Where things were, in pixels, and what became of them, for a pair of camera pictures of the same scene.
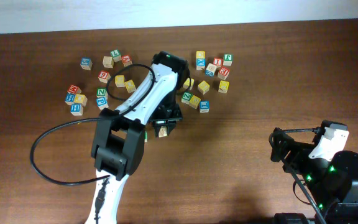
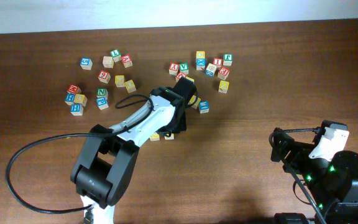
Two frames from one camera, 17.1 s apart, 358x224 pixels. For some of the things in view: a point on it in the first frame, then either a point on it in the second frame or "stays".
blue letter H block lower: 76,109 stays
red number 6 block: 104,76 stays
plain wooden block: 108,61 stays
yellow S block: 203,87 -> 171,137
